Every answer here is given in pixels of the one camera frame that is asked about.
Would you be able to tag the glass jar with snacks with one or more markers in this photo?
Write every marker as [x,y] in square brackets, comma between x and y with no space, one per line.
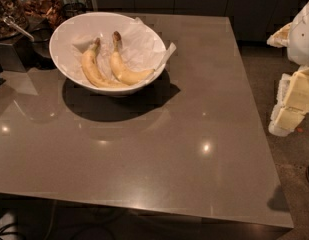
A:
[51,10]

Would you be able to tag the clear jar with nuts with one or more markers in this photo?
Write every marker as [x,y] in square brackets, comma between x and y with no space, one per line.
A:
[11,9]

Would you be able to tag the metal scoop handle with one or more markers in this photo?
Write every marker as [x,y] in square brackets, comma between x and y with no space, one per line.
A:
[9,20]

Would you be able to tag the white paper liner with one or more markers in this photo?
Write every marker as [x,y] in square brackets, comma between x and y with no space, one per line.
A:
[138,48]

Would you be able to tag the white ceramic bowl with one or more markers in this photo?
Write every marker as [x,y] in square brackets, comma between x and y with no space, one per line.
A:
[61,51]

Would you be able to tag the yellow banana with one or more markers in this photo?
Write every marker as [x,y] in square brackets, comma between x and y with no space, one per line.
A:
[91,71]
[120,70]

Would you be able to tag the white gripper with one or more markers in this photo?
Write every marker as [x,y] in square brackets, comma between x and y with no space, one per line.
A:
[302,39]

